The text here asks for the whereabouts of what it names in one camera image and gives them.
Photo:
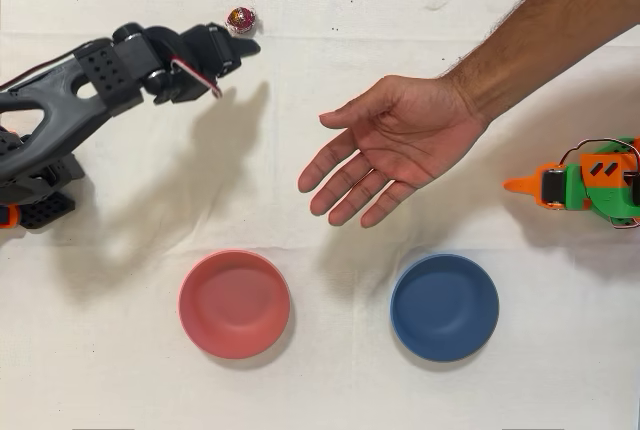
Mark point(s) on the red candy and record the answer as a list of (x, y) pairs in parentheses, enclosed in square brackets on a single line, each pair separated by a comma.
[(242, 19)]

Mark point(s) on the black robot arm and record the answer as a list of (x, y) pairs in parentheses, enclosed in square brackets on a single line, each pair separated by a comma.
[(55, 115)]

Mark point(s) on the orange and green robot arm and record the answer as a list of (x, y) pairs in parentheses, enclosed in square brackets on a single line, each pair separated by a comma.
[(636, 192)]

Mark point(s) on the person's bare forearm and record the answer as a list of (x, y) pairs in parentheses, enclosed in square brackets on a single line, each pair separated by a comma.
[(550, 15)]

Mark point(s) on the person's bare hand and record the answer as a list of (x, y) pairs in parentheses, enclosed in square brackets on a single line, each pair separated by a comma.
[(410, 135)]

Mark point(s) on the blue bowl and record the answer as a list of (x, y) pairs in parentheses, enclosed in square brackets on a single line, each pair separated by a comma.
[(445, 307)]

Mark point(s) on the pink bowl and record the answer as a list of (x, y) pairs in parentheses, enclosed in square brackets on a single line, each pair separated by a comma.
[(235, 305)]

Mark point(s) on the white table cloth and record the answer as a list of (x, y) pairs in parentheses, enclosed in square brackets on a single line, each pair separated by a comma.
[(320, 390)]

